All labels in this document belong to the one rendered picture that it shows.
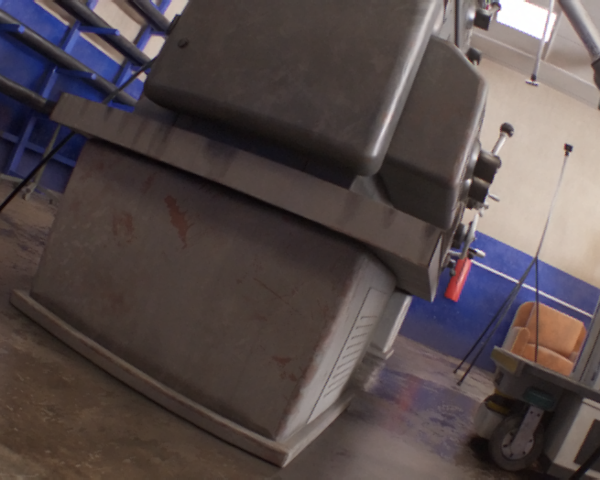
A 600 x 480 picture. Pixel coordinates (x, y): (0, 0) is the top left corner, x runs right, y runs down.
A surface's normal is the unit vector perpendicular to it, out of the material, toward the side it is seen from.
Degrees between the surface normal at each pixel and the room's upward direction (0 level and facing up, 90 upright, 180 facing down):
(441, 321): 90
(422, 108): 90
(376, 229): 90
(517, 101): 90
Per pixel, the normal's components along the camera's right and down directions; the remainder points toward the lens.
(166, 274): -0.24, -0.11
